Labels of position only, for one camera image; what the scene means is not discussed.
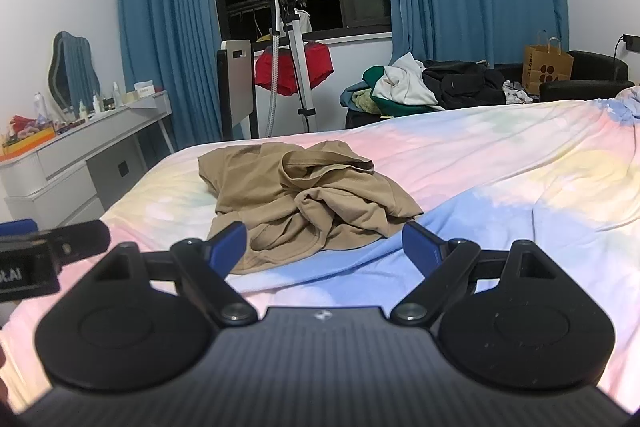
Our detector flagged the yellow-green garment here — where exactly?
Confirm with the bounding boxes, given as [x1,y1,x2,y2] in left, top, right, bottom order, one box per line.
[350,89,381,112]

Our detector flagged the black wall charger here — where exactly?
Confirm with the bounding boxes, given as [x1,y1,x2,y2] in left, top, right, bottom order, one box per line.
[616,33,640,58]

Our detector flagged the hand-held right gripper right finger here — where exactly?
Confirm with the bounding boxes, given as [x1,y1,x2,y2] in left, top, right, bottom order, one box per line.
[390,221,558,328]

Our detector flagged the black jacket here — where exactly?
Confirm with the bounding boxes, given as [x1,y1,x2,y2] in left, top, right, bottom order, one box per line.
[422,59,507,108]

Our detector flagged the red garment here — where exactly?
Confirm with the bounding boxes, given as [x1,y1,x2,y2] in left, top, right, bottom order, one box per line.
[254,41,335,96]

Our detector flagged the garment steamer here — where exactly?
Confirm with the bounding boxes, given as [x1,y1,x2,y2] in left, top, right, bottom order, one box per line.
[255,0,321,138]

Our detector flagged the white dressing table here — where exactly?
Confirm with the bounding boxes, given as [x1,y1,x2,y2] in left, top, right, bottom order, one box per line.
[0,89,176,225]

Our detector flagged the wavy mirror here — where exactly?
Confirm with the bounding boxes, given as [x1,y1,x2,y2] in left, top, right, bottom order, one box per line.
[46,31,101,112]

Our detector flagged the patterned white cloth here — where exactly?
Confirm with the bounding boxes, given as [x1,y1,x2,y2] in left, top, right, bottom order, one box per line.
[502,79,535,104]

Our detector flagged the green garment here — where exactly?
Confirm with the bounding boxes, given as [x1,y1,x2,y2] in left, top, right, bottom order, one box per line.
[340,67,446,115]

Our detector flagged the orange box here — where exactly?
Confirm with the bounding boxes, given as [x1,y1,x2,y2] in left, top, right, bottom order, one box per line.
[0,127,56,158]

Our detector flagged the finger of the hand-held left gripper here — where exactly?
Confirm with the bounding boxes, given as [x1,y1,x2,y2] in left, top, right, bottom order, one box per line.
[0,218,40,239]
[47,220,112,268]

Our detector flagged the red fabric bundle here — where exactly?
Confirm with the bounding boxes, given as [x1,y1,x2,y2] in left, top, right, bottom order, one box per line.
[7,114,51,132]

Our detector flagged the pastel bed blanket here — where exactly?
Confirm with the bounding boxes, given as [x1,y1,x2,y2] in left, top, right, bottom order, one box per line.
[0,87,640,413]

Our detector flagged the brown paper bag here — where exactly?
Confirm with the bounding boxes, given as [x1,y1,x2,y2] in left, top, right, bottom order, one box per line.
[522,31,575,95]

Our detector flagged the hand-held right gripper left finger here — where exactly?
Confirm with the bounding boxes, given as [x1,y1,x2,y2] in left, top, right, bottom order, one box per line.
[92,222,258,328]

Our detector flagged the tan t-shirt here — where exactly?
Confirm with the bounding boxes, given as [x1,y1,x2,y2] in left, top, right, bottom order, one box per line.
[197,141,425,275]

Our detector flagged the black armchair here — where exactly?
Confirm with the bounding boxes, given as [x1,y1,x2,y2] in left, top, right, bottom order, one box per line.
[492,50,636,104]

